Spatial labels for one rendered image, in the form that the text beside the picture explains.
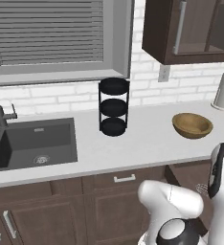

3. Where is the wooden bowl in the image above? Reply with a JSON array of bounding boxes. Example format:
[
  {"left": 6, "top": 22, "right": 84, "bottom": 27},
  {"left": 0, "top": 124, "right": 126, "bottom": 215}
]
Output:
[{"left": 171, "top": 112, "right": 214, "bottom": 140}]

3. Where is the brown cupboard door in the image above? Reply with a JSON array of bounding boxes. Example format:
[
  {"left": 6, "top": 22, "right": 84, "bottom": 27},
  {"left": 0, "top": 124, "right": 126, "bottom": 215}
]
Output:
[
  {"left": 84, "top": 190, "right": 154, "bottom": 245},
  {"left": 0, "top": 194, "right": 88, "bottom": 245}
]

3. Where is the silver wall cupboard handle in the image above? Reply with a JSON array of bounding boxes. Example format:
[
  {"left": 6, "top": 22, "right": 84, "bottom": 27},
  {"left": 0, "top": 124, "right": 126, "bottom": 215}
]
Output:
[{"left": 172, "top": 0, "right": 188, "bottom": 56}]

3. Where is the dark brown wall cupboard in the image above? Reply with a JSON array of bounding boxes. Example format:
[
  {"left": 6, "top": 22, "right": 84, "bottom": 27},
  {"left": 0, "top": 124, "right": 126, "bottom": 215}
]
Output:
[{"left": 141, "top": 0, "right": 224, "bottom": 66}]

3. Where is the black three-tier stand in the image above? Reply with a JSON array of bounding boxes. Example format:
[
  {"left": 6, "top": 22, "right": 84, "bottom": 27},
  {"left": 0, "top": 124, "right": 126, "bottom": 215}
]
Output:
[{"left": 98, "top": 77, "right": 131, "bottom": 138}]

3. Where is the brown panel under sink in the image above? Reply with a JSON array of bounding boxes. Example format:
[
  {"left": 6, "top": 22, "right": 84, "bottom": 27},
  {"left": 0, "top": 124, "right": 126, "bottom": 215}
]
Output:
[{"left": 0, "top": 177, "right": 84, "bottom": 207}]

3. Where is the silver drawer handle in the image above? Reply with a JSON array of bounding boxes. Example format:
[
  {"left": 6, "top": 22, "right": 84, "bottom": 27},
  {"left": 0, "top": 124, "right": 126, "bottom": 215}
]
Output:
[{"left": 113, "top": 173, "right": 137, "bottom": 184}]

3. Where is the dark grey sink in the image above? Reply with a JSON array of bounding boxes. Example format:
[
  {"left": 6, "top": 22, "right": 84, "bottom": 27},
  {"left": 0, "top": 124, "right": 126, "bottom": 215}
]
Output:
[{"left": 0, "top": 117, "right": 79, "bottom": 173}]

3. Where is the window with grey blinds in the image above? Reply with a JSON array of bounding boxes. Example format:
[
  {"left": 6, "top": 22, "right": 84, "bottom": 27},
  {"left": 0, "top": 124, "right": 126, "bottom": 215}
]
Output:
[{"left": 0, "top": 0, "right": 136, "bottom": 86}]

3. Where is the grey wall outlet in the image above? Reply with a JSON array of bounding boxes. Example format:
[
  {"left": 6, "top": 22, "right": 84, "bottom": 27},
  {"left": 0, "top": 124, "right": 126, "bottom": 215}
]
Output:
[{"left": 157, "top": 63, "right": 171, "bottom": 83}]

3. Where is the silver wire whisk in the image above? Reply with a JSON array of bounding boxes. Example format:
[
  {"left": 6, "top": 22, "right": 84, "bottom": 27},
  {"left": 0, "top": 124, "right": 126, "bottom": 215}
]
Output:
[{"left": 194, "top": 182, "right": 211, "bottom": 196}]

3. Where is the brown drawer front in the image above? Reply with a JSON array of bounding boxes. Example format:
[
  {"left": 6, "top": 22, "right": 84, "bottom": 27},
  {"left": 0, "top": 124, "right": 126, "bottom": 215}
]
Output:
[{"left": 81, "top": 165, "right": 168, "bottom": 194}]

